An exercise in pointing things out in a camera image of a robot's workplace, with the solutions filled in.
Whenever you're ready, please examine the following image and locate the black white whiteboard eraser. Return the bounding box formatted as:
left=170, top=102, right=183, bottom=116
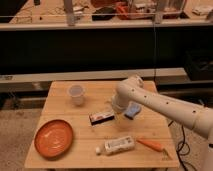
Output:
left=89, top=111, right=115, bottom=125

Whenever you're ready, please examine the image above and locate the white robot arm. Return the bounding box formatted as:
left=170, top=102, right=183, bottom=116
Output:
left=112, top=75, right=213, bottom=171

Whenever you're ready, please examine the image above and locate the translucent white cup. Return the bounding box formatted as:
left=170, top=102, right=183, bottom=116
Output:
left=68, top=85, right=85, bottom=106

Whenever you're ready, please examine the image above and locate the orange ceramic plate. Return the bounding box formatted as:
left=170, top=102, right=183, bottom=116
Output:
left=34, top=120, right=74, bottom=158

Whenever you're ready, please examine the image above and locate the blue sponge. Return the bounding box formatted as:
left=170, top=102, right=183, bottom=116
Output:
left=124, top=102, right=141, bottom=120

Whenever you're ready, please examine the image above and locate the clear plastic bottle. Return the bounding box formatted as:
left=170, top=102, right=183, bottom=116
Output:
left=95, top=136, right=135, bottom=155

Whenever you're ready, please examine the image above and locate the wooden table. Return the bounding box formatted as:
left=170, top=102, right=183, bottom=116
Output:
left=25, top=81, right=179, bottom=169

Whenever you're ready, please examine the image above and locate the orange carrot toy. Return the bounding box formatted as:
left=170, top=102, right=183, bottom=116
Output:
left=137, top=138, right=168, bottom=155

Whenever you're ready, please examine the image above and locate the orange tool on shelf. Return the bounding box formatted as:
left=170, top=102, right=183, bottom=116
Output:
left=116, top=2, right=129, bottom=20

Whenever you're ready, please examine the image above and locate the black power cable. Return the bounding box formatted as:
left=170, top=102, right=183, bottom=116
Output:
left=167, top=119, right=191, bottom=171

